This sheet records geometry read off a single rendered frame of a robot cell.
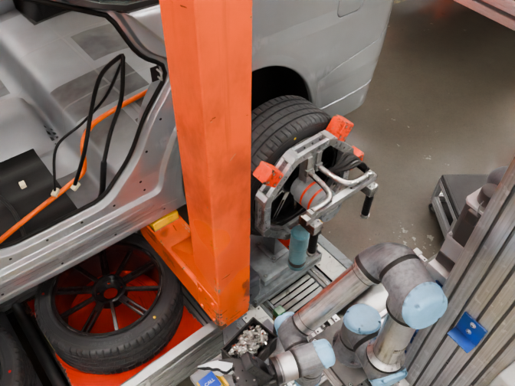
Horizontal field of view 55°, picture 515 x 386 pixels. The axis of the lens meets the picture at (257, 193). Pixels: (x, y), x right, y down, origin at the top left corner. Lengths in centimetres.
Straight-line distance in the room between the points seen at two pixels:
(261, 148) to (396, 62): 298
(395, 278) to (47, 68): 215
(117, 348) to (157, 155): 83
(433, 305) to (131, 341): 138
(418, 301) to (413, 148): 272
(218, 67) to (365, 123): 289
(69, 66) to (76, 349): 143
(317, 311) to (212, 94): 67
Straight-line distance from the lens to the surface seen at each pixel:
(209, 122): 130
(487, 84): 484
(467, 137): 416
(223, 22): 118
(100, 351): 227
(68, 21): 320
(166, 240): 229
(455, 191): 318
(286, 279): 276
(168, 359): 231
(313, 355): 136
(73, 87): 267
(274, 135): 203
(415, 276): 128
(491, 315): 145
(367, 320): 167
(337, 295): 140
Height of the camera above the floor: 248
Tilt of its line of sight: 47 degrees down
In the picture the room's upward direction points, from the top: 1 degrees clockwise
